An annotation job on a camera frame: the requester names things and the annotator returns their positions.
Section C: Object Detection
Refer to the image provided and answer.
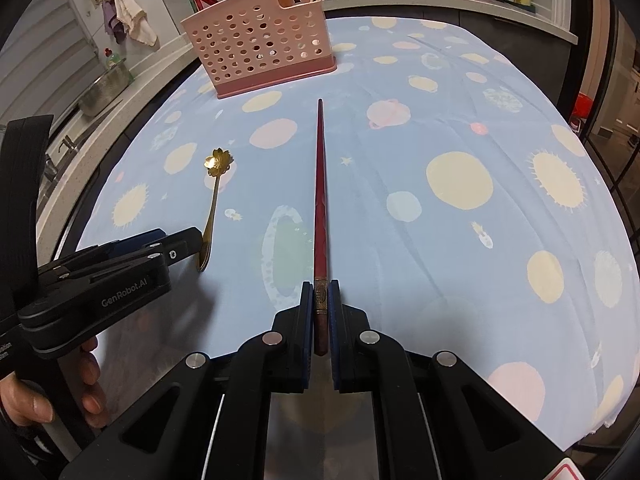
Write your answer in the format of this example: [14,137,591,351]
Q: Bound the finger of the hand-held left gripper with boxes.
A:
[75,228,169,259]
[125,227,204,266]

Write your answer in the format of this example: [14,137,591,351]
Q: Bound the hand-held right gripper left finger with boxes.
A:
[57,281,315,480]

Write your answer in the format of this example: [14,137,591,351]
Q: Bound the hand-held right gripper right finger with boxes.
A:
[327,281,571,480]

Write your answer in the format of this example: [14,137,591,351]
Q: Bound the gold flower spoon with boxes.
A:
[197,148,236,273]

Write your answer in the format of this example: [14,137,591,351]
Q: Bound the pink perforated utensil holder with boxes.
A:
[180,0,338,99]

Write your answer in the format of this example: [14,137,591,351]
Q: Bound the person's left hand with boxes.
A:
[0,335,107,429]

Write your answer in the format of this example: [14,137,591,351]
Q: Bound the blue planet print tablecloth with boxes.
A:
[75,16,628,453]

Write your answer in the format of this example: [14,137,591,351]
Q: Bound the green dish soap bottle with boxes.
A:
[102,47,133,83]

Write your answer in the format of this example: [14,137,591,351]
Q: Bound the purple hanging cloth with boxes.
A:
[102,0,126,43]

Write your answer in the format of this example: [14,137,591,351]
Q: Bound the cream hanging towel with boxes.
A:
[102,0,160,50]

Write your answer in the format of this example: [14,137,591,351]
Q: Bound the red object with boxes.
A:
[570,92,593,121]

